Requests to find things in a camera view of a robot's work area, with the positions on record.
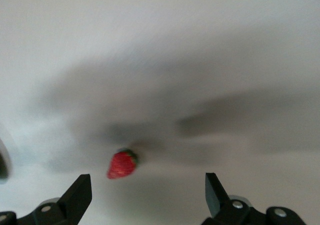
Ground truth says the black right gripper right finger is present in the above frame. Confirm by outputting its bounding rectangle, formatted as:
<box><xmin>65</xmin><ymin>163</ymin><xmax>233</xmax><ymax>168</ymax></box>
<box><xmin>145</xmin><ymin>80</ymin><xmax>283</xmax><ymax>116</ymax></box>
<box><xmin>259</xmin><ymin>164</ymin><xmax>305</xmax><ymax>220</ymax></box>
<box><xmin>201</xmin><ymin>172</ymin><xmax>307</xmax><ymax>225</ymax></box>

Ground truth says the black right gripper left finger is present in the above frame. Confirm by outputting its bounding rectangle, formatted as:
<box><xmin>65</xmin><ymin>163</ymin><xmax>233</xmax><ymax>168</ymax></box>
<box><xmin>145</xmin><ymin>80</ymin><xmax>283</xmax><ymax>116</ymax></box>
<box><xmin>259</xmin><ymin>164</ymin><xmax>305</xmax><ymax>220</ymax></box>
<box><xmin>16</xmin><ymin>174</ymin><xmax>93</xmax><ymax>225</ymax></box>

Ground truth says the red strawberry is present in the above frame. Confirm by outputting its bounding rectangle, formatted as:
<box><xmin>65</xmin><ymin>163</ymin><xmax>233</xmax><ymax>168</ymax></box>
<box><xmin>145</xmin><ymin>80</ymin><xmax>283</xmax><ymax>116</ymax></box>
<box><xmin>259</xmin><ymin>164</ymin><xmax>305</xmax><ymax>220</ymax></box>
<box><xmin>106</xmin><ymin>147</ymin><xmax>140</xmax><ymax>181</ymax></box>

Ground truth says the pale green round plate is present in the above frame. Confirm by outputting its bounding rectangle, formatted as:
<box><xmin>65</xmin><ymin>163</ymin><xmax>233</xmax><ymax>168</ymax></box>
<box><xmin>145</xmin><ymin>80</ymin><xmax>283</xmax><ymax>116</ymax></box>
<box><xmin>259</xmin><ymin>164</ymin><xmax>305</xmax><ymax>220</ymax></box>
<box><xmin>0</xmin><ymin>137</ymin><xmax>13</xmax><ymax>186</ymax></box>

